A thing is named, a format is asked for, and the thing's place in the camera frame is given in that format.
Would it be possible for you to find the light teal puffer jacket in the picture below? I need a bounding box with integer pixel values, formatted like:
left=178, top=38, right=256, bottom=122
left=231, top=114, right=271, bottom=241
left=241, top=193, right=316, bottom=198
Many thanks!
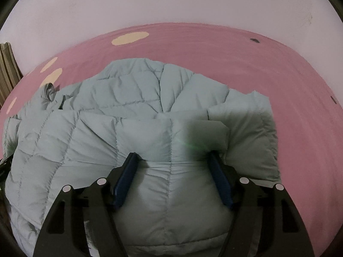
left=2, top=59, right=281, bottom=256

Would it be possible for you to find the pink polka dot bedsheet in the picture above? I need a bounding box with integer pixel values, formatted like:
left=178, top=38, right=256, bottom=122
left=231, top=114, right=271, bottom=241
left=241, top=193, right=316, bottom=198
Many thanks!
left=1, top=23, right=342, bottom=256

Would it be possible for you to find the striped green brown pillow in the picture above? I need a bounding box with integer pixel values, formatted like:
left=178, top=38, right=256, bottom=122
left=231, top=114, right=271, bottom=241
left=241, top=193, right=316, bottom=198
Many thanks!
left=0, top=42, right=23, bottom=107

